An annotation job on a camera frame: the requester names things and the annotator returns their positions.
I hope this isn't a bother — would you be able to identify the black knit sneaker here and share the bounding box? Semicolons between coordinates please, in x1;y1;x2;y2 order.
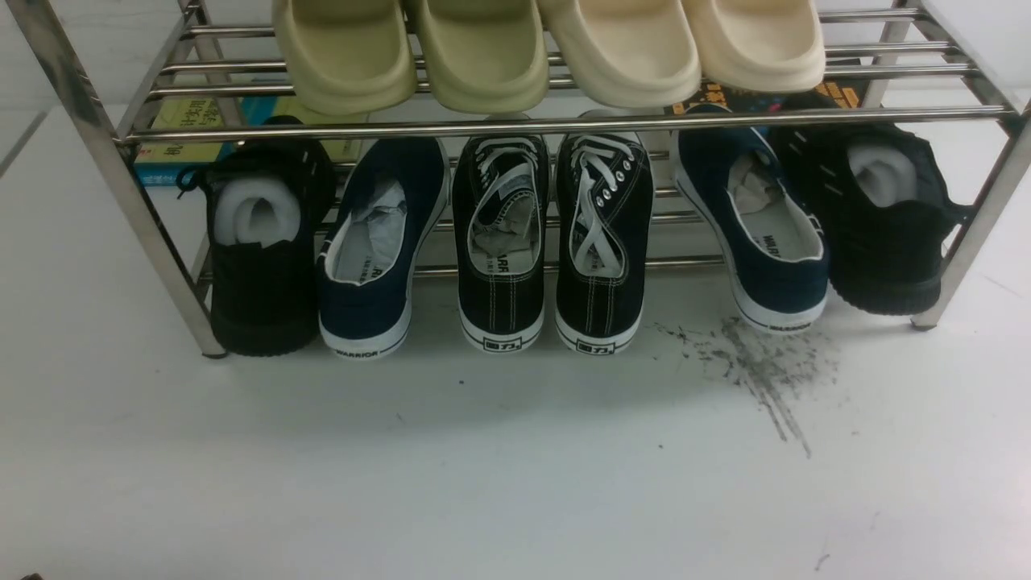
176;137;337;359
769;124;973;316

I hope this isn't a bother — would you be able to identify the stainless steel shoe rack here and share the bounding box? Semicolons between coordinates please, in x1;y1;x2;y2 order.
7;1;1029;360

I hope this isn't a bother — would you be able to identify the black canvas sneaker left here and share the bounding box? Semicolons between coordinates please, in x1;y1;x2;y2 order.
450;135;551;354

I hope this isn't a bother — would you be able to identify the black canvas sneaker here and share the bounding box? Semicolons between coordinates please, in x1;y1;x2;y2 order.
450;135;551;354
553;132;655;356

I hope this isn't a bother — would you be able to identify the black canvas sneaker right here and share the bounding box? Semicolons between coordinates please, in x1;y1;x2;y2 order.
553;132;655;356

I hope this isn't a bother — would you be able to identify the navy slip-on shoe left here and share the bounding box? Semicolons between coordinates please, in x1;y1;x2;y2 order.
314;137;452;360

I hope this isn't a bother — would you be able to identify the navy slip-on shoe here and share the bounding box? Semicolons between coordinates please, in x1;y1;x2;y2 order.
669;127;830;335
314;137;452;360

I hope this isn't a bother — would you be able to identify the olive green slipper right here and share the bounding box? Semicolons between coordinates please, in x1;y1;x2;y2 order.
403;1;548;114

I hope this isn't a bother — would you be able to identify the olive green slipper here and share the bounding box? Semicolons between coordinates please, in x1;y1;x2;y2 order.
271;1;417;115
403;1;548;114

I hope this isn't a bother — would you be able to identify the navy slip-on shoe right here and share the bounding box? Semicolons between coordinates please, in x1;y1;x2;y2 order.
669;127;830;335

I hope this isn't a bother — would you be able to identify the cream slipper left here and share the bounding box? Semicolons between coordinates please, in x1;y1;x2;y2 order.
537;1;701;109

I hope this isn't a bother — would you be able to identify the cream slipper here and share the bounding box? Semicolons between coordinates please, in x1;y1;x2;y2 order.
537;1;701;109
681;1;827;94

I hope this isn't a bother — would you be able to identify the olive green slipper left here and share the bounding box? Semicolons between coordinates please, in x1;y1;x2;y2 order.
271;1;417;115

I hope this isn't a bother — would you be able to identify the cream slipper right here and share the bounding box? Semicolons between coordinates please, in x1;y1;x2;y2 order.
681;1;827;94

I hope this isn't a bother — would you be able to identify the black orange book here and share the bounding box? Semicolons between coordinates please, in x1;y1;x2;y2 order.
664;78;870;115

